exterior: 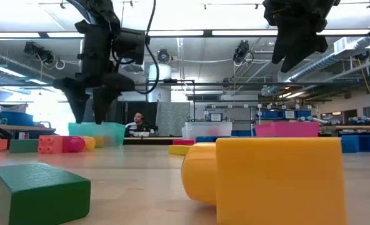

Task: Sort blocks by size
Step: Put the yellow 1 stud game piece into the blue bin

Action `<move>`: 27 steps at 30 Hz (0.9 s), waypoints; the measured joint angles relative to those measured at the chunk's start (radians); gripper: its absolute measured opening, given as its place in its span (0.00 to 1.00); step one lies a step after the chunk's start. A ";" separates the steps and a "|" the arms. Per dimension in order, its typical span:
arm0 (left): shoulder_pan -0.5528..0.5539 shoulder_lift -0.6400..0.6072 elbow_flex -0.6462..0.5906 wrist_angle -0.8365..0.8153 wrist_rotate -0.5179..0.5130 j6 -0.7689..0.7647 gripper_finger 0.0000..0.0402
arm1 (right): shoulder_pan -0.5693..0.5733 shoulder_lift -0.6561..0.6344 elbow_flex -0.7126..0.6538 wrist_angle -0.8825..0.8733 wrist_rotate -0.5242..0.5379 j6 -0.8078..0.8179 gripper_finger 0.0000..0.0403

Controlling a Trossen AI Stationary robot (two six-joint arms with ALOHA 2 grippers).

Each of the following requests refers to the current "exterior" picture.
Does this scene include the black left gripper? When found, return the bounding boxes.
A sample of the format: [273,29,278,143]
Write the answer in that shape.
[52,20,136,125]

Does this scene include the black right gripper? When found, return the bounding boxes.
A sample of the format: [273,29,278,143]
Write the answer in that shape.
[262,0,341,74]

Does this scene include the short yellow block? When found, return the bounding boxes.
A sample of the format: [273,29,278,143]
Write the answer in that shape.
[94,135,107,148]

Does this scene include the orange stud block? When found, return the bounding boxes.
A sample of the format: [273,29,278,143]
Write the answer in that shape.
[37,134,64,154]

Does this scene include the thin green block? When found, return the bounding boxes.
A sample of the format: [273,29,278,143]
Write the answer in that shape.
[9,138,39,154]

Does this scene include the large green block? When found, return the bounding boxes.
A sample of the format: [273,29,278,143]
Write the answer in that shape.
[0,162,92,225]

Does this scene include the teal plastic bin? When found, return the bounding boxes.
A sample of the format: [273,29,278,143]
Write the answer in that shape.
[68,122,127,148]

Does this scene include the person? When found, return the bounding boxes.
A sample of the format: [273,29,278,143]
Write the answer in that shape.
[124,111,158,138]

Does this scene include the black cabinet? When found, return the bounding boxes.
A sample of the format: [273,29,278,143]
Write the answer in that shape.
[79,96,158,136]

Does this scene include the wooden side table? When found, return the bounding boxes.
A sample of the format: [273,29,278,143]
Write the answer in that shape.
[0,124,58,140]

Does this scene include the shelf with blue bins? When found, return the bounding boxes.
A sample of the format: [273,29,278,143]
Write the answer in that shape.
[256,104,314,121]

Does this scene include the white cylindrical tank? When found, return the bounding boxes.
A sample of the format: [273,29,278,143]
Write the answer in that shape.
[148,63,173,103]

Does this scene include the blue tub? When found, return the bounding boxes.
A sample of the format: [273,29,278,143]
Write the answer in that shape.
[0,111,35,127]

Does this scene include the red plastic bin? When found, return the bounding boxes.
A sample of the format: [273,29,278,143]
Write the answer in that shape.
[254,121,320,138]

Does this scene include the blue crate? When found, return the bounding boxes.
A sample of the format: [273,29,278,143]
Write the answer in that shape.
[231,130,256,138]

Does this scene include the wooden workbench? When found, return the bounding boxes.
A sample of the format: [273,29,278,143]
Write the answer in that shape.
[319,124,370,132]

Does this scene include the small red block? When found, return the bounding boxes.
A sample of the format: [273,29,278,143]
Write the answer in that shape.
[172,139,196,146]

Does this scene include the long yellow block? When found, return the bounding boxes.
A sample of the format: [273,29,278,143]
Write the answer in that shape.
[168,144,193,156]

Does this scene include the small blue block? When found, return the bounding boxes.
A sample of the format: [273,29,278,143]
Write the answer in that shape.
[341,134,361,154]
[195,136,218,144]

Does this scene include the clear plastic bin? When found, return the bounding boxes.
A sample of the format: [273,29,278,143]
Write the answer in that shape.
[181,121,233,141]

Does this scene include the large yellow stud block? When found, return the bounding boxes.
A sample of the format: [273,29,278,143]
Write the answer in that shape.
[181,136,348,225]

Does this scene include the black ceiling camera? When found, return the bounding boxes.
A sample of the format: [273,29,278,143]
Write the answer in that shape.
[232,39,254,65]
[156,49,173,64]
[22,41,56,65]

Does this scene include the silver ventilation duct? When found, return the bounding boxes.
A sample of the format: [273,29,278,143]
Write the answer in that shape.
[261,36,370,97]

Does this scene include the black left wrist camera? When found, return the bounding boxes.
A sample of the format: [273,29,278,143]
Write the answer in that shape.
[112,27,147,66]

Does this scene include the black aluminium table frame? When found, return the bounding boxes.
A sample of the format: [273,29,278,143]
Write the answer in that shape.
[123,136,183,146]

